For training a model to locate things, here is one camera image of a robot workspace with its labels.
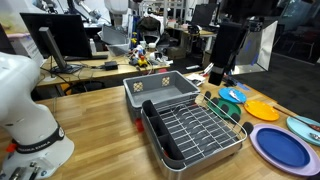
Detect lavender plate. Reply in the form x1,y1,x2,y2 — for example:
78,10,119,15
249,123,320,177

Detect small red plastic piece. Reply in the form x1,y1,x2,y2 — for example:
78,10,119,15
134,118,145,133

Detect wooden desk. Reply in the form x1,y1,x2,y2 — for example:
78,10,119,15
36,53,171,88

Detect office chair with jacket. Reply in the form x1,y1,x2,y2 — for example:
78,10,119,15
135,14,168,48

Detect grey wire dish rack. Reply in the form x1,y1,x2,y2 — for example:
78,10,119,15
140,92,255,180

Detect black camera stand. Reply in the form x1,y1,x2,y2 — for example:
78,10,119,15
223,18,268,88

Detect yellow toy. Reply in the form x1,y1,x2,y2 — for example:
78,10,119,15
137,54,149,68

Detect large metal spoon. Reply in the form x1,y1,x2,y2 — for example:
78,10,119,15
228,89,246,104

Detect green plate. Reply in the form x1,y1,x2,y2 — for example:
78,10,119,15
206,98,242,120

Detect yellow plate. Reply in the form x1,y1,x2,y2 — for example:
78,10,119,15
243,99,281,122

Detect black power adapter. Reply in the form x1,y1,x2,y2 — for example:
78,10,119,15
104,60,119,71

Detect dark blue plate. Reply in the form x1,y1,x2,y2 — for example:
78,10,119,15
256,128,311,168

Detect clear plastic storage bin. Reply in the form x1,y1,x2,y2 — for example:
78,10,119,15
101,24,131,56

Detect grey plastic bin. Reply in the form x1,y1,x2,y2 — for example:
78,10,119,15
122,70,201,123

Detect white box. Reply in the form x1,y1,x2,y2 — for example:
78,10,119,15
186,71,209,87

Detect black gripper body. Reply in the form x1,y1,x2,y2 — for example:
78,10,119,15
210,22,243,75

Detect mint plate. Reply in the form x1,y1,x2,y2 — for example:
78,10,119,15
285,115,320,148

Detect blue tape strips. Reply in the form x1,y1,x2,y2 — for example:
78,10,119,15
234,82,251,92

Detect white panel board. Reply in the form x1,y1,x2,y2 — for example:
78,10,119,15
233,20,278,75

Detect light blue plate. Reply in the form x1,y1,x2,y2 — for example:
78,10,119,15
218,86,248,104

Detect white plastic bottle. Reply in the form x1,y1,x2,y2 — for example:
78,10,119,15
89,38,98,56

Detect computer monitor with stand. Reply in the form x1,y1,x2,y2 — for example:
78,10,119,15
19,12,94,75

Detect black keyboard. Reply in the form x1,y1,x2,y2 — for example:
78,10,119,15
63,54,109,62

